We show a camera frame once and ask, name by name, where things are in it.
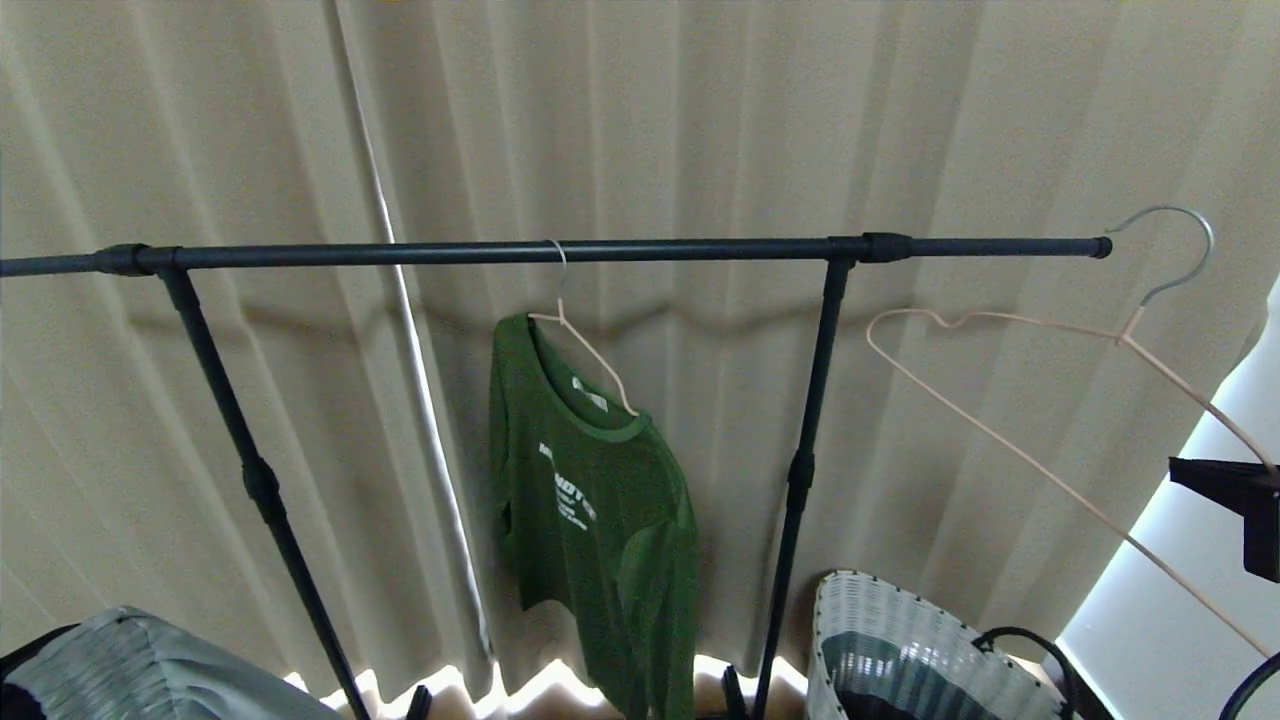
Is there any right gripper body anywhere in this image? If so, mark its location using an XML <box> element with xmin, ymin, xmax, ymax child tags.
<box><xmin>1243</xmin><ymin>488</ymin><xmax>1280</xmax><ymax>583</ymax></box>

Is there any pink clothes hanger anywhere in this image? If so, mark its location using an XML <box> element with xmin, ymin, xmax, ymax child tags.
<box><xmin>527</xmin><ymin>240</ymin><xmax>639</xmax><ymax>416</ymax></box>
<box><xmin>865</xmin><ymin>205</ymin><xmax>1280</xmax><ymax>659</ymax></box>

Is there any green printed shirt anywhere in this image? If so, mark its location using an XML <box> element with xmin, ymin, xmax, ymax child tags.
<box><xmin>488</xmin><ymin>313</ymin><xmax>701</xmax><ymax>720</ymax></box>

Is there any pale blue garment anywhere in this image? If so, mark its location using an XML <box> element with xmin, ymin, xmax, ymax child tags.
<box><xmin>0</xmin><ymin>605</ymin><xmax>341</xmax><ymax>720</ymax></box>

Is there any white laundry basket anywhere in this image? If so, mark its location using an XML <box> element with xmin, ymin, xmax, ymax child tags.
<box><xmin>805</xmin><ymin>570</ymin><xmax>1086</xmax><ymax>720</ymax></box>

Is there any black clothes rack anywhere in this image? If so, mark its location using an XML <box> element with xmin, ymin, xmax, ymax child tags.
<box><xmin>0</xmin><ymin>232</ymin><xmax>1113</xmax><ymax>720</ymax></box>

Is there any beige curtain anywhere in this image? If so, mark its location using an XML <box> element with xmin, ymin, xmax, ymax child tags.
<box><xmin>0</xmin><ymin>0</ymin><xmax>1280</xmax><ymax>701</ymax></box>

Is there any black cable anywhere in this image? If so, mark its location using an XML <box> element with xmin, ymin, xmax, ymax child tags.
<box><xmin>1218</xmin><ymin>650</ymin><xmax>1280</xmax><ymax>720</ymax></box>

